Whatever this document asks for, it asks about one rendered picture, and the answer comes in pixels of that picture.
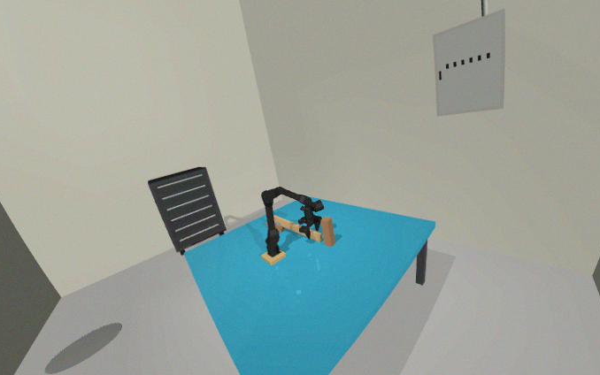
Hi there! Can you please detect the long wooden rail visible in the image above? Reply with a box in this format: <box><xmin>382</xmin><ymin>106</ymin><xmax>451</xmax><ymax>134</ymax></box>
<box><xmin>273</xmin><ymin>216</ymin><xmax>322</xmax><ymax>242</ymax></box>

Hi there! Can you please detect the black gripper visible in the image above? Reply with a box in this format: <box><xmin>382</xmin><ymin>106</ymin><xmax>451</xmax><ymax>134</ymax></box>
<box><xmin>299</xmin><ymin>215</ymin><xmax>322</xmax><ymax>239</ymax></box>

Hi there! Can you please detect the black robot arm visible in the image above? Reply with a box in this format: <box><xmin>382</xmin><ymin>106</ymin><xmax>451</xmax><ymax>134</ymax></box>
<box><xmin>261</xmin><ymin>187</ymin><xmax>324</xmax><ymax>258</ymax></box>

